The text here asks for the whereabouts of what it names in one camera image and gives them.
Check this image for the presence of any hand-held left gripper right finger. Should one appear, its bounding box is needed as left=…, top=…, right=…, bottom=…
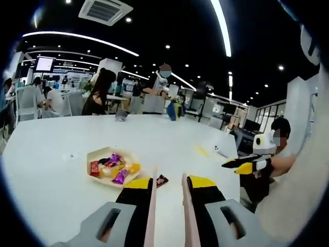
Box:
left=187, top=175, right=282, bottom=247

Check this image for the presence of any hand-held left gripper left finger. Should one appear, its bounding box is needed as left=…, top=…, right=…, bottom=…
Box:
left=52, top=177, right=154, bottom=247

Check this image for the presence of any purple gold food packet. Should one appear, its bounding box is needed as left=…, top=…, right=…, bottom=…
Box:
left=111, top=168, right=130, bottom=186

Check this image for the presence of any orange jelly food packet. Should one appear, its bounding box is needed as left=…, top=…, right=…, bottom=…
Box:
left=98, top=166, right=114, bottom=179
left=127, top=163, right=141, bottom=175

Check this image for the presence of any long red food bar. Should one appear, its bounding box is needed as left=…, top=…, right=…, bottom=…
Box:
left=89, top=160, right=101, bottom=178

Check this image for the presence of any dark red food bar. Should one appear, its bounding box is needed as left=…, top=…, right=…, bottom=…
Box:
left=155, top=173, right=170, bottom=188

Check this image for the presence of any cream hexagonal container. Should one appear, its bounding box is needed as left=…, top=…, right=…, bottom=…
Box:
left=86, top=146, right=142, bottom=190

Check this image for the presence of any yellow strip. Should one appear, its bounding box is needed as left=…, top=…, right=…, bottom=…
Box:
left=194, top=145, right=209, bottom=157

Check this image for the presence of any person's cream shirt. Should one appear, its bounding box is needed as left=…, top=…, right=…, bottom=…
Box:
left=255, top=64, right=329, bottom=247

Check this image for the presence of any blue and yellow cloth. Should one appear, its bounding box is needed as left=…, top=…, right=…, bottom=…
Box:
left=166, top=98, right=184, bottom=122

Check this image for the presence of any grey crumpled cloth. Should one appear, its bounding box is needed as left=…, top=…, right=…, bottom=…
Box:
left=115, top=110, right=129, bottom=122

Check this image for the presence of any white chest-worn device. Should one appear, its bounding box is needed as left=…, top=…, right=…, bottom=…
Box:
left=300, top=24, right=322, bottom=65

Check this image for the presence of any wide ceiling light strip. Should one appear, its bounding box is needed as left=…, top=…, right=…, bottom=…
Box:
left=210, top=0, right=232, bottom=58

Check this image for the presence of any white office chair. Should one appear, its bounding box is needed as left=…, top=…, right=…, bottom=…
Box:
left=15, top=85, right=42, bottom=121

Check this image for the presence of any white square column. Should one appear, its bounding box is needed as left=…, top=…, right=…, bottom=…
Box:
left=98, top=57, right=122, bottom=85

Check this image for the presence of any hanging bright monitor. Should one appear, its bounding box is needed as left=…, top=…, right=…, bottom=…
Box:
left=35, top=56, right=57, bottom=73

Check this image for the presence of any ceiling air conditioner vent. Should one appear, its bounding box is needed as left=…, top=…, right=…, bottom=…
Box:
left=78, top=0, right=134, bottom=27

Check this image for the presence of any thin ceiling light strip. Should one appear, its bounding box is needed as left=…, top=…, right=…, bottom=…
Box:
left=22, top=30, right=140, bottom=57

